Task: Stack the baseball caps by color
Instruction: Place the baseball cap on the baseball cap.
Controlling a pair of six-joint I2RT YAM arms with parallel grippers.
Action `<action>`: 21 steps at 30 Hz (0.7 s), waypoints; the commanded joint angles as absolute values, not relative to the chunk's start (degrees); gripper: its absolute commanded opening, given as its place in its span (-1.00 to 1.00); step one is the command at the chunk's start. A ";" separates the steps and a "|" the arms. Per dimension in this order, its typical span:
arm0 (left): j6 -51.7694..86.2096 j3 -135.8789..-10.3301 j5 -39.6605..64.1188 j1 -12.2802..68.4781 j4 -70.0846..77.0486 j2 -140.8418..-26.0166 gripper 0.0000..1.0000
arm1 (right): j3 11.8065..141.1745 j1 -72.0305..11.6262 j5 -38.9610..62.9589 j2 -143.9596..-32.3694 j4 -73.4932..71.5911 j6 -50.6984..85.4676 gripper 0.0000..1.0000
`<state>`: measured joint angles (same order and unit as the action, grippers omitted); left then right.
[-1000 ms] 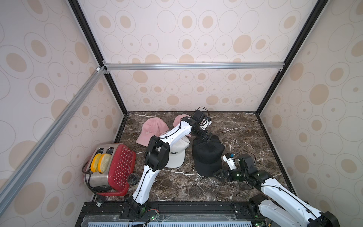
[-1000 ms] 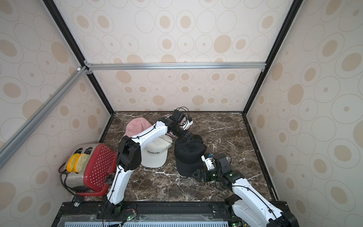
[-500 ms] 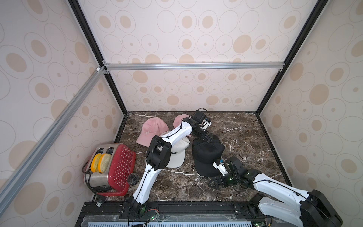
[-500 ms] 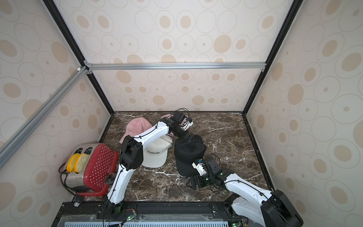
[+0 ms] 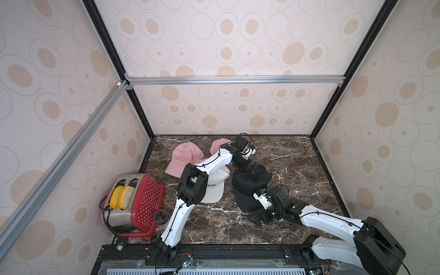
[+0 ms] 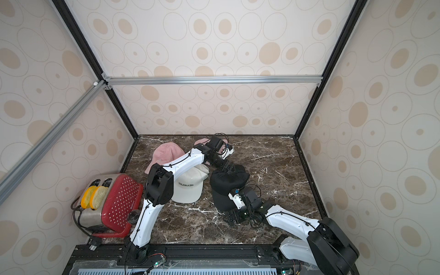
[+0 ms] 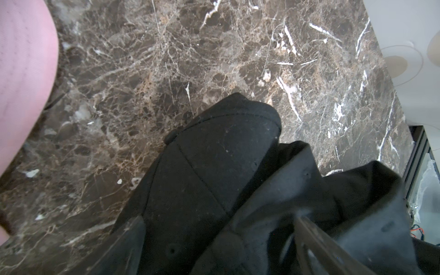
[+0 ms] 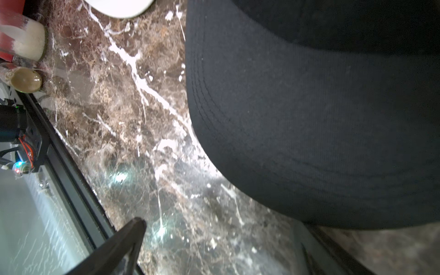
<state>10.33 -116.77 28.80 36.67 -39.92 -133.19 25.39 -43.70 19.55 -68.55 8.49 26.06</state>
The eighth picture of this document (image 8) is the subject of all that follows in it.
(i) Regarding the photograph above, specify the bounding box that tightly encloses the small glass jar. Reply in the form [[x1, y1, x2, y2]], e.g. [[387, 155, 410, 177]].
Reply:
[[1, 15, 47, 61]]

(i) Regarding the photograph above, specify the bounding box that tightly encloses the black cap front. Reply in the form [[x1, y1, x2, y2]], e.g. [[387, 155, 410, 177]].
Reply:
[[185, 1, 440, 229]]

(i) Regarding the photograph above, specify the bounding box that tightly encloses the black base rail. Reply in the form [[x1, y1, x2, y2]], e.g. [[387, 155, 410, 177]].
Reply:
[[13, 91, 145, 275]]

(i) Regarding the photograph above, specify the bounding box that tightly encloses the red silver toaster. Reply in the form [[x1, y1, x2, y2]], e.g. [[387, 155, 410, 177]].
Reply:
[[1, 0, 25, 62]]

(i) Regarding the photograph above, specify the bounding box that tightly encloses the white cap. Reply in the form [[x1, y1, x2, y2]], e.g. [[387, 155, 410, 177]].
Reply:
[[85, 0, 154, 19]]

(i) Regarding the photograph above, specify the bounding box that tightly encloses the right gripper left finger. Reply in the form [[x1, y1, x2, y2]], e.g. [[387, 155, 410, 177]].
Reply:
[[67, 217, 147, 275]]

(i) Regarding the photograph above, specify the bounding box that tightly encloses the small round brown bottle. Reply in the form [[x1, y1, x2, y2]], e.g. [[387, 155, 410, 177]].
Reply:
[[1, 63, 42, 94]]

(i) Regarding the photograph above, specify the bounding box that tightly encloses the small circuit board with led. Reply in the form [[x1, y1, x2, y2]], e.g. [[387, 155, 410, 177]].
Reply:
[[1, 161, 33, 175]]

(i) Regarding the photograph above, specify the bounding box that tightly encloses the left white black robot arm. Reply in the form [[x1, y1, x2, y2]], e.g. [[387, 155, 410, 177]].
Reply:
[[1, 105, 28, 142]]

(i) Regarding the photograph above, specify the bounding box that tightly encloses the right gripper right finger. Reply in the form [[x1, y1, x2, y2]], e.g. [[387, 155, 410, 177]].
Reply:
[[295, 221, 373, 275]]

